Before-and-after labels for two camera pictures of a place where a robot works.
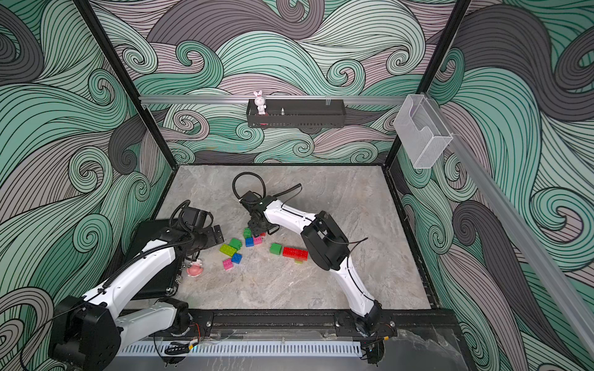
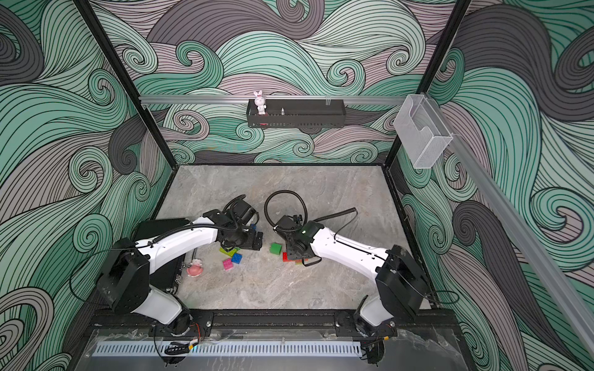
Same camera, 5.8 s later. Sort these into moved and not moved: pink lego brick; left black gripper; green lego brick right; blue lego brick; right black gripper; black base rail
Moved: left black gripper; right black gripper
Not moved: black base rail; green lego brick right; pink lego brick; blue lego brick
